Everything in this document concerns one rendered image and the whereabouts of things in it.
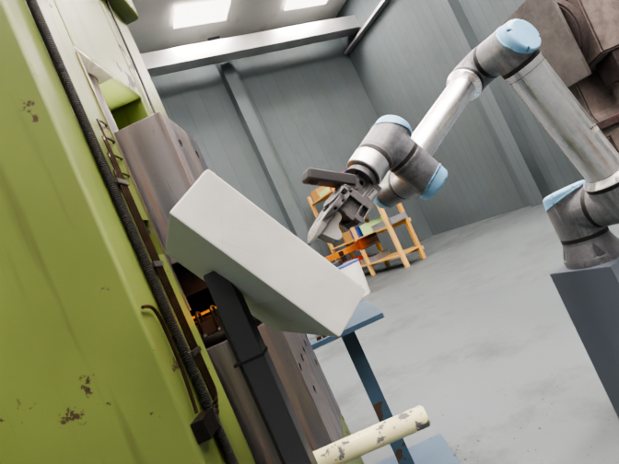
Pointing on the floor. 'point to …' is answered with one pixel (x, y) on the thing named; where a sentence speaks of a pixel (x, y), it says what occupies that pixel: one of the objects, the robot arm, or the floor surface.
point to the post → (260, 371)
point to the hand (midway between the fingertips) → (309, 237)
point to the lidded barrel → (356, 273)
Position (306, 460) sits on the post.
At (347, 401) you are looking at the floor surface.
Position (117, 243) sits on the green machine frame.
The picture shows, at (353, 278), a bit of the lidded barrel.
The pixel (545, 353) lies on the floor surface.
